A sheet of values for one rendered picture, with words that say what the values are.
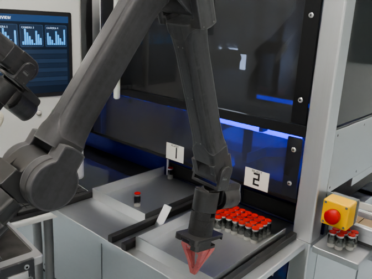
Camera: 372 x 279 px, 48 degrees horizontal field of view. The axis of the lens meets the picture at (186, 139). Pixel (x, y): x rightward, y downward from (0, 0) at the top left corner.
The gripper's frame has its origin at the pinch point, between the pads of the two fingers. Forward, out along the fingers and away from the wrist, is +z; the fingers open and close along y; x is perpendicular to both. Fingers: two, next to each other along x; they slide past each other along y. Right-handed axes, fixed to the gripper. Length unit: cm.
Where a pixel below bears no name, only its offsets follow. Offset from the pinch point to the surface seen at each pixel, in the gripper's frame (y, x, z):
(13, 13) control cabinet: -5, 89, -57
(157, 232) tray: 8.4, 20.3, -0.4
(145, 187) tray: 30, 49, -3
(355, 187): 96, -3, -13
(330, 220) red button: 31.6, -17.9, -13.5
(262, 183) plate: 34.6, 5.2, -16.8
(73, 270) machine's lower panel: 50, 109, 59
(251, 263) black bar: 14.0, -7.1, -1.2
